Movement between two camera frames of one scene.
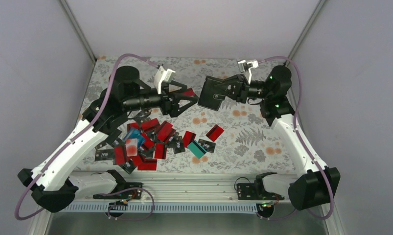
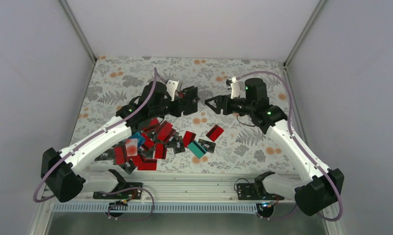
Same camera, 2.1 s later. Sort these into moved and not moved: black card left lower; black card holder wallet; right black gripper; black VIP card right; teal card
Moved: black card holder wallet; right black gripper
Not moved: teal card; black VIP card right; black card left lower
